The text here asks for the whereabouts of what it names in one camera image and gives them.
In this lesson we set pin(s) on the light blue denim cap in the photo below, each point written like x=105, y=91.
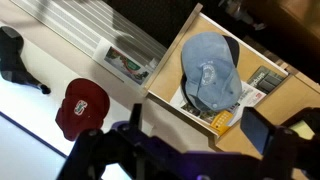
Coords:
x=210, y=66

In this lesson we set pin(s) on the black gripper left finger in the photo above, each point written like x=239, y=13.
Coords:
x=135, y=116

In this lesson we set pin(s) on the light wooden cabinet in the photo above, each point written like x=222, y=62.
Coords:
x=286, y=100

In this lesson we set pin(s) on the dark navy cap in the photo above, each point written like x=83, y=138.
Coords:
x=11, y=56

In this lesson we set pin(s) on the white printed paper sheets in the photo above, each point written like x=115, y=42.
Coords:
x=250, y=96

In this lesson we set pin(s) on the yellow sponge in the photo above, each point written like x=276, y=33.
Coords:
x=301, y=129

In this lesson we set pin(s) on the wooden pull-out drawer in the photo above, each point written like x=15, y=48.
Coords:
x=166, y=75

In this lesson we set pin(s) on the red cap with tree logo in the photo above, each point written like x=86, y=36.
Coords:
x=83, y=100

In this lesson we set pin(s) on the black remote calculator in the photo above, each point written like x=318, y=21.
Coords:
x=266, y=80

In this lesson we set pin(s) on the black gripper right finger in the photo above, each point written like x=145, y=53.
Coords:
x=256, y=130

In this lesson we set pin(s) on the yellow card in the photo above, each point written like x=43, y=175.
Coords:
x=221, y=123

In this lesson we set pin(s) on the flyer with green red print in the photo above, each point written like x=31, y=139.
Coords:
x=125, y=63

